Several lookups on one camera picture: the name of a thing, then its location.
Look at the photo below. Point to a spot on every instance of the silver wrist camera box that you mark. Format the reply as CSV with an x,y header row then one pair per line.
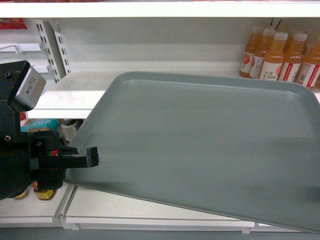
x,y
29,91

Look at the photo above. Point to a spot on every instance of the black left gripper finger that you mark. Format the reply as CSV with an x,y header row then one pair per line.
x,y
73,161

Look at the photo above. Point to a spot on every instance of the teal snack bag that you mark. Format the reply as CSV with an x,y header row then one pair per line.
x,y
40,125

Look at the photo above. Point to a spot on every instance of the white perforated shelf upright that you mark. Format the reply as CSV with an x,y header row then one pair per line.
x,y
53,45

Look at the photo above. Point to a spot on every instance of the white middle shelf board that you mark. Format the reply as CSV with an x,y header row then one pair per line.
x,y
74,96

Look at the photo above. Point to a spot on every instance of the grey rectangular tray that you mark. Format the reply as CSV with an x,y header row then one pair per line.
x,y
236,147

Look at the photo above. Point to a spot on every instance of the white upper shelf board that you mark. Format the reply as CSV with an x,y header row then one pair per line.
x,y
114,9

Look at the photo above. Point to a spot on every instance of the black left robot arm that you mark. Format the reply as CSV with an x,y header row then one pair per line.
x,y
28,157

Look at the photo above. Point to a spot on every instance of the orange juice bottle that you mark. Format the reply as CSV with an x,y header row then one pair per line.
x,y
274,57

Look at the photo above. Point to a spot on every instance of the white shelf board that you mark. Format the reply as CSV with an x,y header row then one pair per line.
x,y
74,96
114,9

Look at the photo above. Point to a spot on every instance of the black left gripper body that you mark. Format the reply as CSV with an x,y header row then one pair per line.
x,y
47,154

